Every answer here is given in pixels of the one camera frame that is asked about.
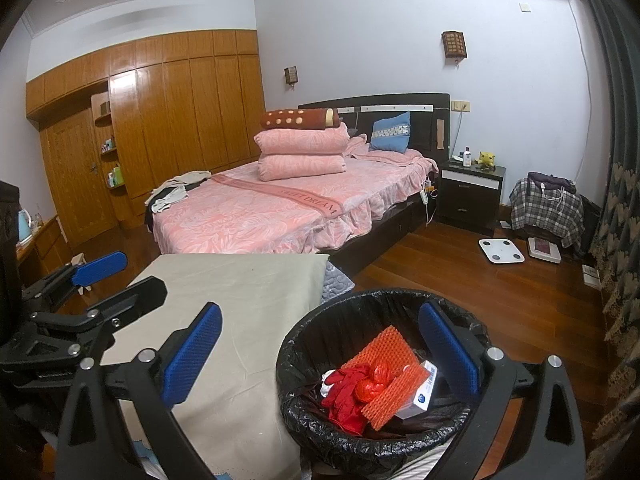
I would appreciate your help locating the stacked pink pillows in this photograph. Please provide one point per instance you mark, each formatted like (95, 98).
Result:
(300, 139)

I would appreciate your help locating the light blue kettle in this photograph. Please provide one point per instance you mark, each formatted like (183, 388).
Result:
(25, 227)

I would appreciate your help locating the green bottle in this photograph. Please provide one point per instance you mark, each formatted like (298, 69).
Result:
(117, 175)

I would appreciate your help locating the red and white scale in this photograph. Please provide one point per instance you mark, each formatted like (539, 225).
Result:
(544, 250)

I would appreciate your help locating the white sock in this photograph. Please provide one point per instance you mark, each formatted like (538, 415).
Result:
(326, 387)

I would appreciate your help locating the dark nightstand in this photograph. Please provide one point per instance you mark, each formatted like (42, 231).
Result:
(467, 205)

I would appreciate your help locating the small white box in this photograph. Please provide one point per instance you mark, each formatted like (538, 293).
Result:
(417, 400)

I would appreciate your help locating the wooden desk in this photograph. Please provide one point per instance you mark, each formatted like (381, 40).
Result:
(47, 250)

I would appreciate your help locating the pile of clothes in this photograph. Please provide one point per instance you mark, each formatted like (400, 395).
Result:
(172, 190)

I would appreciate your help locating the yellow plush toy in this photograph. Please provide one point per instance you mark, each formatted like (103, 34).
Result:
(485, 160)

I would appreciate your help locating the grey covered table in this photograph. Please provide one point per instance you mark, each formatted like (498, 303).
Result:
(250, 300)

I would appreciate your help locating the orange foam net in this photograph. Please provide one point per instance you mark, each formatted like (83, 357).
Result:
(395, 390)

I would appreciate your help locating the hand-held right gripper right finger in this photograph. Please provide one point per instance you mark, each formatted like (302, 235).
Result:
(447, 355)

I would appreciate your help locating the dark garment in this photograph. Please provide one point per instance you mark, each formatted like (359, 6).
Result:
(550, 182)

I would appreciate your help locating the crumpled pink blanket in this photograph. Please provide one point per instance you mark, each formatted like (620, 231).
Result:
(380, 155)

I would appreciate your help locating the red plastic bag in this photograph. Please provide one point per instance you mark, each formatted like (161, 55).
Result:
(372, 382)

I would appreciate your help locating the grey quilted mat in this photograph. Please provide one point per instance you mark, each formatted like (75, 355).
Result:
(337, 282)

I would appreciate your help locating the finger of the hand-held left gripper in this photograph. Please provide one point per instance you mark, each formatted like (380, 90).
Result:
(135, 297)
(100, 266)

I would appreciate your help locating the small wooden stool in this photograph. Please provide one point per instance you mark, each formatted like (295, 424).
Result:
(80, 262)

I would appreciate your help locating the wall outlet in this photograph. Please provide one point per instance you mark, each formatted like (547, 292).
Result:
(460, 106)

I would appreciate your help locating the dark wooden bed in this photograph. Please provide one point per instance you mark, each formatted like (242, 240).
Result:
(380, 225)

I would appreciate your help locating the white power strip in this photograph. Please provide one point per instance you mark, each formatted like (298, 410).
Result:
(426, 195)

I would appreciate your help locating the white lotion bottle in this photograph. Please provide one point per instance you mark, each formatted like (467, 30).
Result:
(467, 158)

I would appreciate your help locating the white bathroom scale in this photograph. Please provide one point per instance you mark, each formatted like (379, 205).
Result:
(501, 251)

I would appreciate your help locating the patterned curtain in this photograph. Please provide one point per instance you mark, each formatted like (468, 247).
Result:
(620, 210)

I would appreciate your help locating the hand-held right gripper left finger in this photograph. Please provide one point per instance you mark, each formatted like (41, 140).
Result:
(192, 355)

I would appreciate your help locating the red glove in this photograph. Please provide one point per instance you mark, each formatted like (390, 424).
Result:
(342, 400)

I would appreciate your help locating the wooden wardrobe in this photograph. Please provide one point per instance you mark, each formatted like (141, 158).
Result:
(175, 115)

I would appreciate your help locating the brown dotted rolled blanket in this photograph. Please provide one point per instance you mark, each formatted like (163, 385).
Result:
(297, 118)

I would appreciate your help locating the pink bedspread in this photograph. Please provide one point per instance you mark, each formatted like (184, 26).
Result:
(260, 215)

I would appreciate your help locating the large wall lamp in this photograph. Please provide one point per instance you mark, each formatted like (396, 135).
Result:
(453, 45)

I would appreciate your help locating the black-lined trash bin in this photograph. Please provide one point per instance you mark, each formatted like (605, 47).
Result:
(300, 340)

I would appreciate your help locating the folded pink quilt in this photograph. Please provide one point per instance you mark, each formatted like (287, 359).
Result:
(300, 167)

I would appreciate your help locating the blue pillow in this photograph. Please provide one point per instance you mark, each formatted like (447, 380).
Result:
(391, 132)

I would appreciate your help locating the white floor box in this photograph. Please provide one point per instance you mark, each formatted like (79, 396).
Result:
(591, 276)

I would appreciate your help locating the small wall lamp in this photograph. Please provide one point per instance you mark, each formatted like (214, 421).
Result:
(290, 75)

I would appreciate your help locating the plaid cloth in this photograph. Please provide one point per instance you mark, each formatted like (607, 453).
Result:
(542, 215)

